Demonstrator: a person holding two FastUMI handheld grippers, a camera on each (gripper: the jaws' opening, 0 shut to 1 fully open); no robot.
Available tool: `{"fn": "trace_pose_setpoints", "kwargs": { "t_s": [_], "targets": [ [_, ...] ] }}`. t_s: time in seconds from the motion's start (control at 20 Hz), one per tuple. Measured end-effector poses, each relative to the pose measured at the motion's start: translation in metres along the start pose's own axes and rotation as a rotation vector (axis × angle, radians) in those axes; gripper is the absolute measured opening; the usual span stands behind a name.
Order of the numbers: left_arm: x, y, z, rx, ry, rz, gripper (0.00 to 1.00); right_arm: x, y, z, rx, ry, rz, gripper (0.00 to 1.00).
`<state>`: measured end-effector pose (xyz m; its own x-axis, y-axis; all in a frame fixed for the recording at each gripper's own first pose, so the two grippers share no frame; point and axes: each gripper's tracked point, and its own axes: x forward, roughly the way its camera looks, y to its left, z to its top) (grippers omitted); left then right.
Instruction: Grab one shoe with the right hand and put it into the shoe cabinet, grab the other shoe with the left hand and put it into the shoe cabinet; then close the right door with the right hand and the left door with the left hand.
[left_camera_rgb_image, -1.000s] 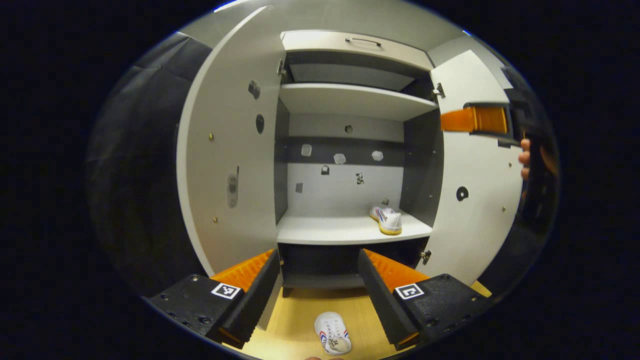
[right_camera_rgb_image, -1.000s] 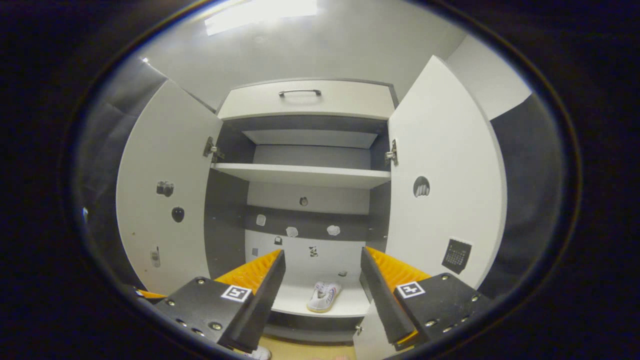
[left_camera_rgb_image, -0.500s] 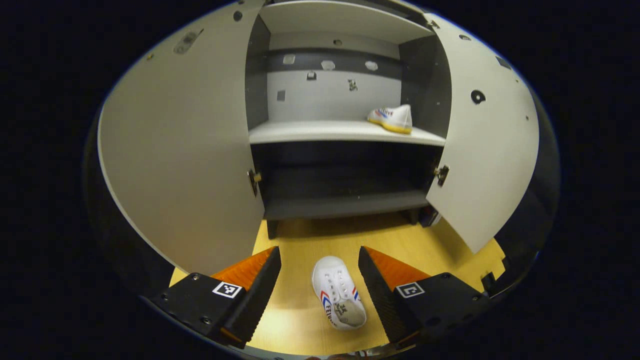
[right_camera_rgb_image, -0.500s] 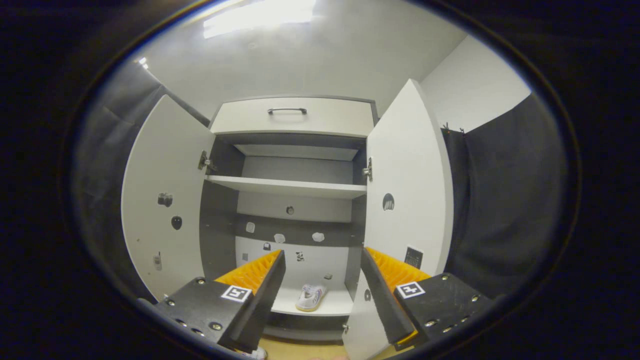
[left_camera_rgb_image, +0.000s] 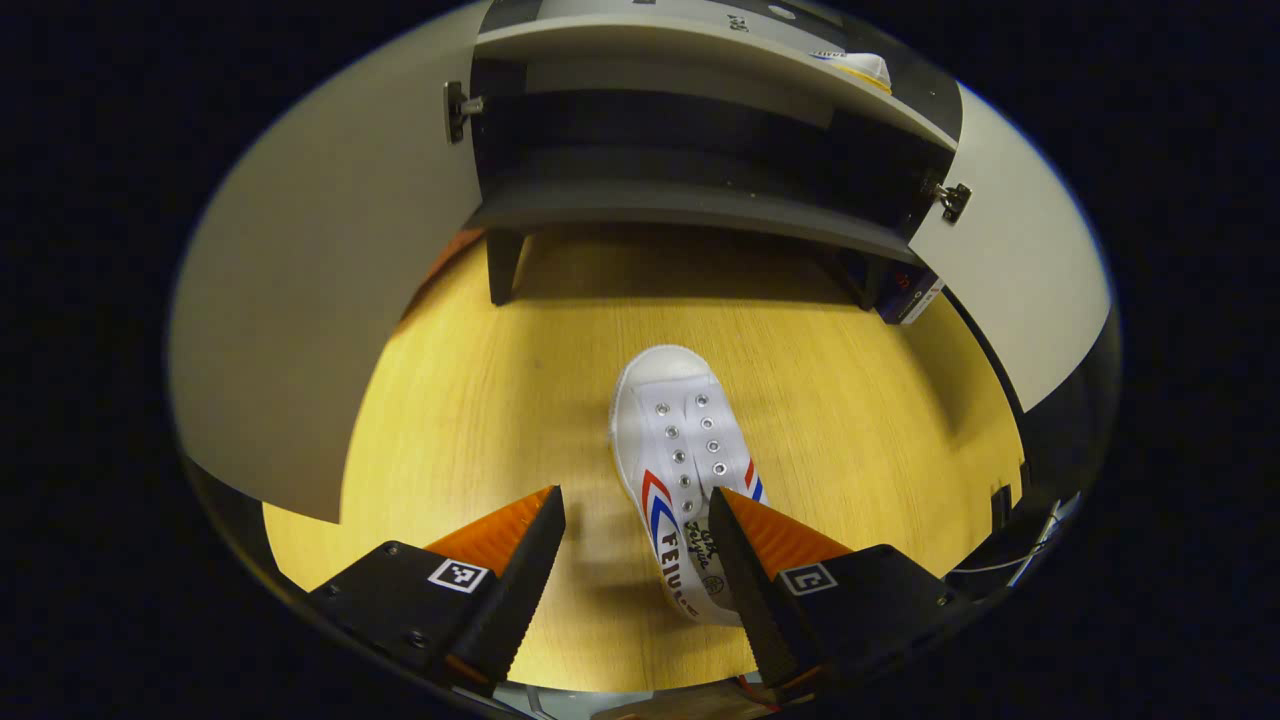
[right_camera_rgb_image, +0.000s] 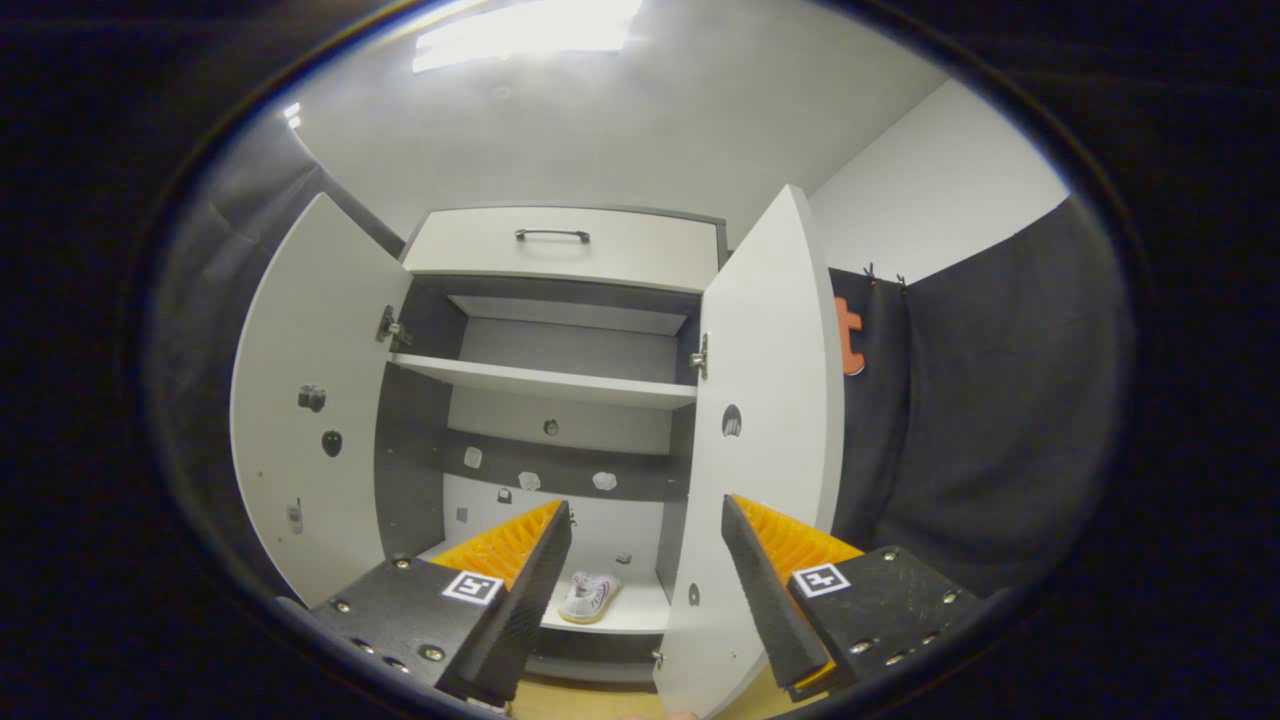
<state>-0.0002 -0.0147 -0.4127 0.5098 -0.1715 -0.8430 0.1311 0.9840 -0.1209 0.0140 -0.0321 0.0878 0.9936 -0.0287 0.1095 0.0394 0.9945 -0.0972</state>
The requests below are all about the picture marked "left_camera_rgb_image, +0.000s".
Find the blue cardboard box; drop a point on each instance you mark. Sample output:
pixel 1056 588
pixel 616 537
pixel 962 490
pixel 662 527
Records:
pixel 908 295

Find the white canvas shoe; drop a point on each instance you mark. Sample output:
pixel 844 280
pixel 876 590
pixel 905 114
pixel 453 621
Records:
pixel 865 68
pixel 680 420

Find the dark cabinet leg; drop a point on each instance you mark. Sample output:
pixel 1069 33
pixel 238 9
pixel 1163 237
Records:
pixel 870 285
pixel 503 265

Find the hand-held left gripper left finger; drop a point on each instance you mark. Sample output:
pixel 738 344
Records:
pixel 515 590

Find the metal door hinge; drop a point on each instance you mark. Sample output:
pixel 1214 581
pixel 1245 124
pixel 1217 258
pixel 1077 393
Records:
pixel 460 108
pixel 952 200

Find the black backdrop cloth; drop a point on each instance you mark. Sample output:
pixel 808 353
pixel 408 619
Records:
pixel 1065 440

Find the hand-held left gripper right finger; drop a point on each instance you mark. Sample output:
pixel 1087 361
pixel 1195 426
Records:
pixel 750 590

